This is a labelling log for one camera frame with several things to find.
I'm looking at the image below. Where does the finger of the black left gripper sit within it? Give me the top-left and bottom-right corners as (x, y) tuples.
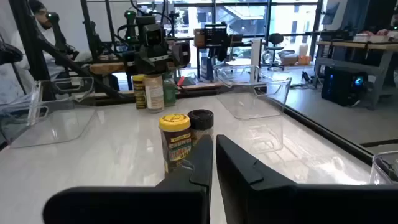
(135, 51), (150, 75)
(172, 41), (191, 68)

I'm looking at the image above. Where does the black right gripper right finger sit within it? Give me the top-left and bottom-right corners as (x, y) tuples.
(215, 134), (398, 224)

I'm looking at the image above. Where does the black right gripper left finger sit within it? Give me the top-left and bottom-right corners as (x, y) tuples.
(42, 134), (214, 224)

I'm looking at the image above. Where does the green-lid spice jar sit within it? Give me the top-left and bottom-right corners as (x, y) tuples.
(162, 73), (178, 108)

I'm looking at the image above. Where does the yellow-lid spice jar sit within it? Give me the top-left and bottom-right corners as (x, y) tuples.
(158, 113), (192, 179)
(132, 73), (147, 110)

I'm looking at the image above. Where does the tan-lid spice jar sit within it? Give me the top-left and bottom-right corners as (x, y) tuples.
(143, 73), (165, 114)

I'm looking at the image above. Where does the black-lid spice jar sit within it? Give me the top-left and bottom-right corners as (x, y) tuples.
(187, 108), (215, 147)

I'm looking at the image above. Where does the cardboard box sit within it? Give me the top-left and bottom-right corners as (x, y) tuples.
(193, 28), (206, 48)

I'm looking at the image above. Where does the blue bin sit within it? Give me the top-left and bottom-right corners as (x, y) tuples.
(200, 55), (215, 81)

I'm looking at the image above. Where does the black equipment rack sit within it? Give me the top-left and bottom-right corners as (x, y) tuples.
(203, 23), (228, 47)

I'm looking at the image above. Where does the white tall device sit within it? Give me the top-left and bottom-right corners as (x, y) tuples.
(251, 37), (264, 68)

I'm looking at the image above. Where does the clear plastic bin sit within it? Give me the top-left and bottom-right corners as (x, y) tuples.
(0, 77), (96, 149)
(369, 151), (398, 185)
(213, 64), (292, 121)

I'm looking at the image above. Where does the black office chair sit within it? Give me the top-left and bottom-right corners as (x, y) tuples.
(266, 32), (285, 72)

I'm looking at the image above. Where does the black computer tower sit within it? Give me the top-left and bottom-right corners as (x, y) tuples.
(320, 67), (368, 107)

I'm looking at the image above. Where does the person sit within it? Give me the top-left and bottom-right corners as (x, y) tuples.
(0, 0), (94, 105)

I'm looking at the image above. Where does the wooden-top gray desk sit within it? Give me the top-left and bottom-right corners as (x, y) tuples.
(313, 39), (398, 110)

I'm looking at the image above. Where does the white box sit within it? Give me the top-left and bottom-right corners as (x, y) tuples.
(353, 33), (370, 44)
(368, 34), (389, 44)

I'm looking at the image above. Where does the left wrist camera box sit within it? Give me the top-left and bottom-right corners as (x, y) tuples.
(142, 23), (166, 47)

